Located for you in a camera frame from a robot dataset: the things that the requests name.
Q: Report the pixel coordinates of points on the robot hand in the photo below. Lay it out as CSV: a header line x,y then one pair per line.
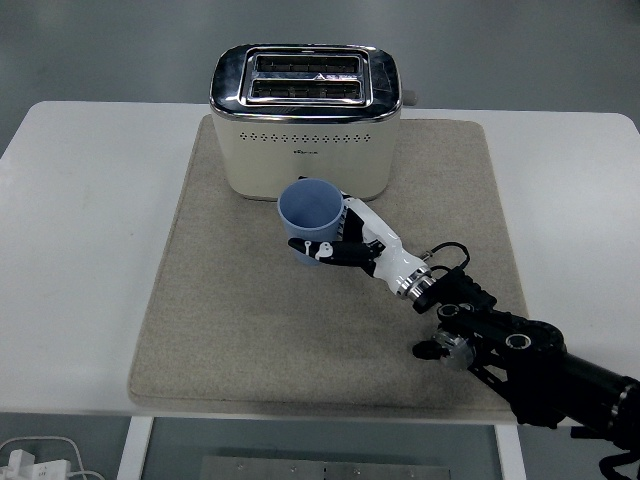
x,y
395,260

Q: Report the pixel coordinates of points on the blue ribbed plastic cup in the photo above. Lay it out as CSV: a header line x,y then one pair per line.
x,y
310,205

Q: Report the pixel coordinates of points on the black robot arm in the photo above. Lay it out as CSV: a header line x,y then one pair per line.
x,y
530,345

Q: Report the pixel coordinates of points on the cream toaster with chrome top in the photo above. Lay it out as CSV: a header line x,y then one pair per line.
x,y
305,125

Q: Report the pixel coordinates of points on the beige fabric mat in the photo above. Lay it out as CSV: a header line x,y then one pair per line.
x,y
225,325

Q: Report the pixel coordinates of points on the grey metal plate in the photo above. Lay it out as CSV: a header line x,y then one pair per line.
x,y
325,470

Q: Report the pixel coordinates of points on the white table leg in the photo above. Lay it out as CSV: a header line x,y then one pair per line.
x,y
511,455
134,450

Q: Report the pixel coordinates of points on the white power strip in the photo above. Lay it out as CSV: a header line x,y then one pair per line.
x,y
37,470

